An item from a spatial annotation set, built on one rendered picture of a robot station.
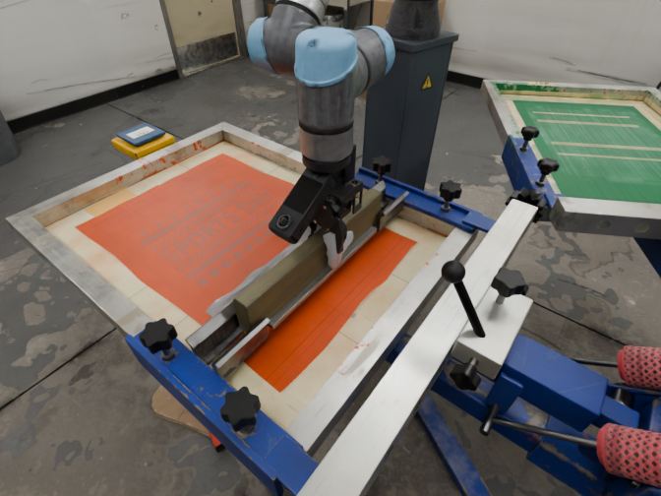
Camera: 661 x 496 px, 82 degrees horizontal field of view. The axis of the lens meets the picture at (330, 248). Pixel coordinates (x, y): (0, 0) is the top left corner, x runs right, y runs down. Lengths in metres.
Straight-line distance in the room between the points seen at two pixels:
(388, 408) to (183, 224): 0.59
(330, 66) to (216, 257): 0.45
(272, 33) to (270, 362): 0.49
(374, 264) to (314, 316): 0.17
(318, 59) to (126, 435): 1.54
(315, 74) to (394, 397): 0.39
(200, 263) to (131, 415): 1.09
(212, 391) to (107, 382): 1.37
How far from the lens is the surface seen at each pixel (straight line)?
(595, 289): 2.39
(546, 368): 0.57
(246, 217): 0.87
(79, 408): 1.90
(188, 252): 0.82
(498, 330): 0.54
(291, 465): 0.50
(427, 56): 1.19
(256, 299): 0.56
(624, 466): 0.53
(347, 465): 0.46
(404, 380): 0.51
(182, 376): 0.58
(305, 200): 0.55
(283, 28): 0.65
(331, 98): 0.50
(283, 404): 0.58
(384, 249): 0.78
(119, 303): 0.72
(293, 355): 0.62
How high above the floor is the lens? 1.48
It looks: 43 degrees down
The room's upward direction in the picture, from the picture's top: straight up
